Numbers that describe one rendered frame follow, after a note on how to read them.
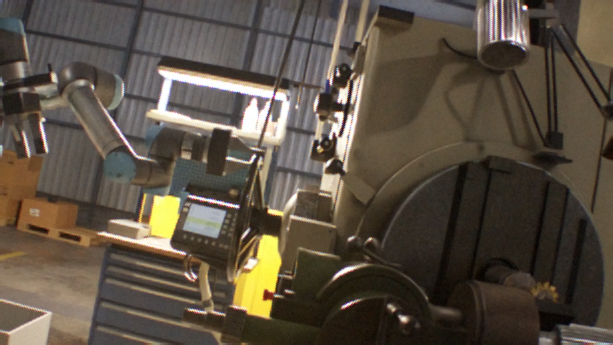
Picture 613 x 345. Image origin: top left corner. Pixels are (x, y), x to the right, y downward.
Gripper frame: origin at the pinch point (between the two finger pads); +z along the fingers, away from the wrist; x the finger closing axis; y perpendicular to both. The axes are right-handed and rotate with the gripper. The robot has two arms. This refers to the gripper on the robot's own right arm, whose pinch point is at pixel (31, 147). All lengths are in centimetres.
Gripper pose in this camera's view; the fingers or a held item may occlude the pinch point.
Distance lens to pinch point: 137.8
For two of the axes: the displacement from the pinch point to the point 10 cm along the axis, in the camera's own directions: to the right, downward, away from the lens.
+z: 1.7, 9.8, 1.4
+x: 1.7, 1.1, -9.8
